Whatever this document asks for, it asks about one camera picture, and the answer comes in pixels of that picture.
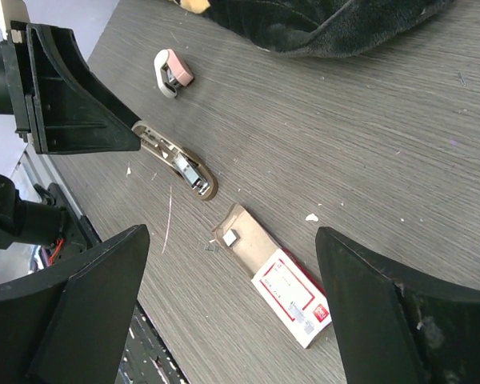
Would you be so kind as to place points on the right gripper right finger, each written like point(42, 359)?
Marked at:
point(396, 324)

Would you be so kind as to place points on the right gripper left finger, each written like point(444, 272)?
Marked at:
point(68, 323)

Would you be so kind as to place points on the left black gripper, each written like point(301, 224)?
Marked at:
point(59, 106)

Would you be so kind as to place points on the red white staple box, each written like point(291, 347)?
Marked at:
point(285, 285)

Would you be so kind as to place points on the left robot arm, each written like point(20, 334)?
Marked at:
point(21, 221)

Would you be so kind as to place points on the grey staple strip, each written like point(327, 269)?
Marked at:
point(230, 238)

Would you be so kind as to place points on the black floral plush blanket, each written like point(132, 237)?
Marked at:
point(317, 28)

